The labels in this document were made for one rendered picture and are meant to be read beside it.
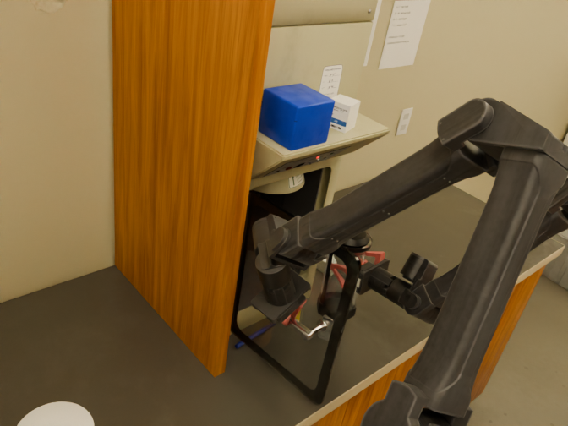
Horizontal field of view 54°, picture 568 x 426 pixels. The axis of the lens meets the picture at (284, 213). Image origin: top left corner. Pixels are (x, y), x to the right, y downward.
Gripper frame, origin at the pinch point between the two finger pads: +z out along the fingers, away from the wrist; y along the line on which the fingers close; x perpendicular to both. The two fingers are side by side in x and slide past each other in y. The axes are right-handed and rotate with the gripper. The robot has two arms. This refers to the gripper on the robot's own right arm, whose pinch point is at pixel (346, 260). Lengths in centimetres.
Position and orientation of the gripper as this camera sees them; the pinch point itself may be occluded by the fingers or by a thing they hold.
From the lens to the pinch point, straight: 141.3
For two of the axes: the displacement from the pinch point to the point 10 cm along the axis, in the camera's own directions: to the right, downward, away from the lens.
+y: -7.2, 2.7, -6.4
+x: -1.0, 8.8, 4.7
